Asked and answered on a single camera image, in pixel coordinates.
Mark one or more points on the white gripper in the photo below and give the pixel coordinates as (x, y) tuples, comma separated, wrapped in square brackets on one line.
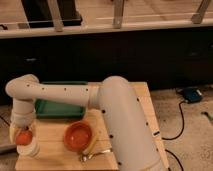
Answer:
[(23, 115)]

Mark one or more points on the orange apple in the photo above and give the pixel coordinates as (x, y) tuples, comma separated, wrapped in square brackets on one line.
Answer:
[(24, 138)]

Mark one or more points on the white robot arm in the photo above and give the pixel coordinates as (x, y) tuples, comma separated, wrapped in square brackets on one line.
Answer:
[(133, 143)]

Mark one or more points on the white paper cup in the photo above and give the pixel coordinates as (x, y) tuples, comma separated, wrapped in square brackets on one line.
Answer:
[(30, 150)]

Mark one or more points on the green plastic tray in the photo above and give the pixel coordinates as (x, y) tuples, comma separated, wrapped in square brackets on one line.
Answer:
[(54, 110)]

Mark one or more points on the orange bowl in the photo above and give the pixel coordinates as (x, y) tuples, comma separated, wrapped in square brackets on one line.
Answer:
[(77, 136)]

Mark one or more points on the metal spoon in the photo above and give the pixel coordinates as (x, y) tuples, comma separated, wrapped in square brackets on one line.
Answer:
[(88, 156)]

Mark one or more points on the blue power box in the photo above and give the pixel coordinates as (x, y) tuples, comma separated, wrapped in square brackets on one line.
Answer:
[(191, 94)]

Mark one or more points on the metal frame rail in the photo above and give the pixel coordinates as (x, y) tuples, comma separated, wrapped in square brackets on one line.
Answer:
[(102, 16)]

